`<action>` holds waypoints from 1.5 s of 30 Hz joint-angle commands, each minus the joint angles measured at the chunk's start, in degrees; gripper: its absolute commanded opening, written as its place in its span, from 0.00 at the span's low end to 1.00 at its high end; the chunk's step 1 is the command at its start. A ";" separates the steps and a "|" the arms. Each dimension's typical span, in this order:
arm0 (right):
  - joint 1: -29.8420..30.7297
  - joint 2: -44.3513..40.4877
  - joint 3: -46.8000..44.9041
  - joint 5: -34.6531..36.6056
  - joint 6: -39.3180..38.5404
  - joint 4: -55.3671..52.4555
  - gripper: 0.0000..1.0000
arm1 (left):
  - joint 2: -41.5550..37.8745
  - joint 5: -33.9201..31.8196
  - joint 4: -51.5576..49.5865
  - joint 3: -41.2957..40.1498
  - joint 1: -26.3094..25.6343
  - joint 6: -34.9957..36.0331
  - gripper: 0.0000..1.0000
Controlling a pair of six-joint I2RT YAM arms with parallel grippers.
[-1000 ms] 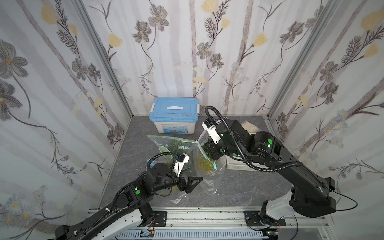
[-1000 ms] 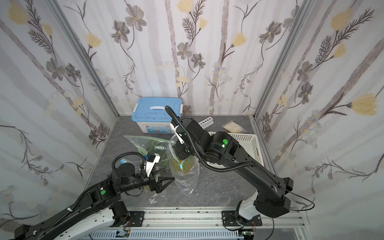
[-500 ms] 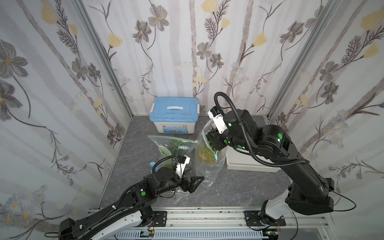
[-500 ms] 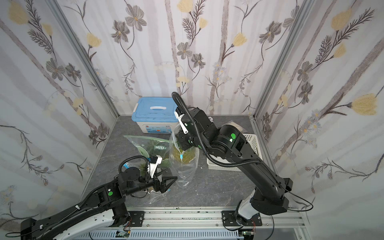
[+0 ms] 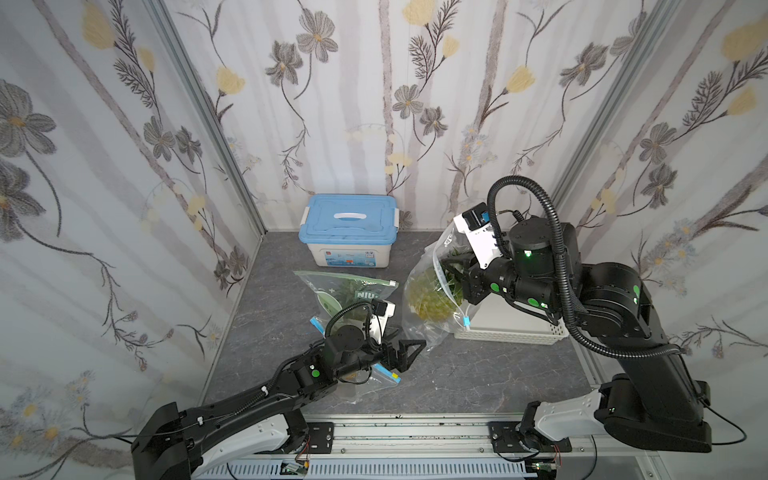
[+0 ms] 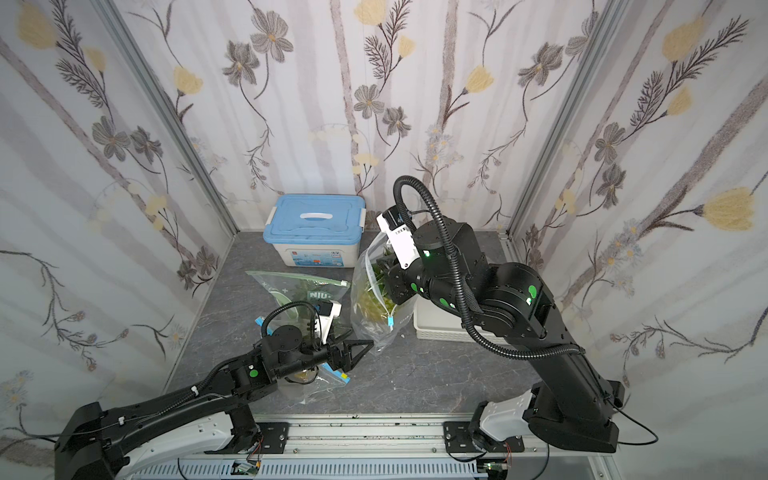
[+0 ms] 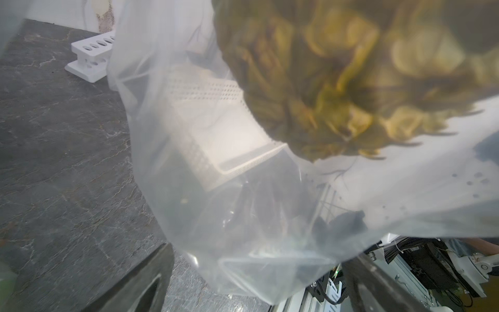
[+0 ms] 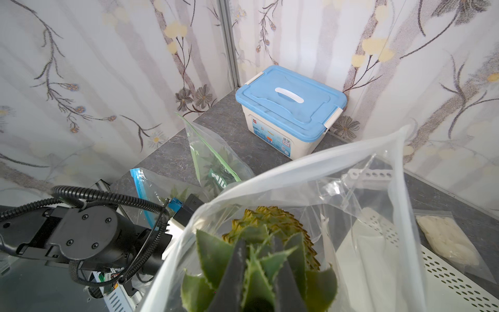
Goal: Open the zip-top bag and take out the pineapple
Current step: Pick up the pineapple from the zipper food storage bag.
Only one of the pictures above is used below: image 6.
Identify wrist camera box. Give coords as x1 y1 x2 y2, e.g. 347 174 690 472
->
309 300 342 344
376 206 421 270

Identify blue lid storage box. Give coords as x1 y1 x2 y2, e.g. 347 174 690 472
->
263 194 366 268

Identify clear bag blue zipper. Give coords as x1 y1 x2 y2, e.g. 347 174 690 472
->
350 232 415 355
267 320 351 404

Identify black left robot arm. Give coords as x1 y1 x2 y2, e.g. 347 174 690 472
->
54 300 374 479

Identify white vented cable duct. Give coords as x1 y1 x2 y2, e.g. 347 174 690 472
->
175 458 488 479

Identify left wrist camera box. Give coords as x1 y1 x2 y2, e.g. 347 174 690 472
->
309 300 342 344

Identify white perforated plastic basket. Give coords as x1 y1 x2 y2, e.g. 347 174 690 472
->
413 298 472 342

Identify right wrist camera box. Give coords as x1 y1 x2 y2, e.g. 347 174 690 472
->
376 206 421 270

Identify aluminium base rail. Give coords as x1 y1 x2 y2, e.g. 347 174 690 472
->
119 413 619 480

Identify green zipper NIU bag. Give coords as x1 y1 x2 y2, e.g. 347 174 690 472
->
246 270 350 306

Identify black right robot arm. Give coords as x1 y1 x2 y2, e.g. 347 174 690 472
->
377 175 625 454

